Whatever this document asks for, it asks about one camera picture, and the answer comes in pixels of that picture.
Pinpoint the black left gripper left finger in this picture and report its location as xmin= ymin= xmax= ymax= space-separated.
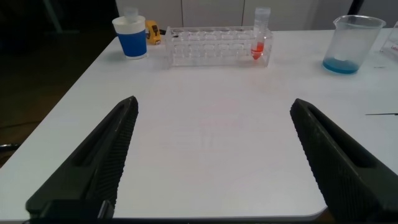
xmin=25 ymin=95 xmax=139 ymax=220

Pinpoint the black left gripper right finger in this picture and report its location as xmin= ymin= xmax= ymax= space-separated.
xmin=289 ymin=98 xmax=398 ymax=224

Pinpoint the test tube with red pigment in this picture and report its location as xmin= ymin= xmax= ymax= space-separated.
xmin=251 ymin=7 xmax=271 ymax=60

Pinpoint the test tube with blue pigment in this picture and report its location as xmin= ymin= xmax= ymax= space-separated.
xmin=124 ymin=6 xmax=139 ymax=22

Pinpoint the clear glass beaker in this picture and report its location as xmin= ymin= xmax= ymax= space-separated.
xmin=322 ymin=14 xmax=386 ymax=75

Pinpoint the clear acrylic test tube rack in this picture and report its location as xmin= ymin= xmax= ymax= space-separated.
xmin=381 ymin=21 xmax=398 ymax=57
xmin=164 ymin=26 xmax=274 ymax=69

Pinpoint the blue and white paper cup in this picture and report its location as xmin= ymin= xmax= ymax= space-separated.
xmin=111 ymin=14 xmax=149 ymax=60

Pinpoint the yellow tape measure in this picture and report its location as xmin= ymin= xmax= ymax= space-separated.
xmin=145 ymin=20 xmax=167 ymax=46

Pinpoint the white folding screen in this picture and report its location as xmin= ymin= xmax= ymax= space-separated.
xmin=357 ymin=0 xmax=398 ymax=29

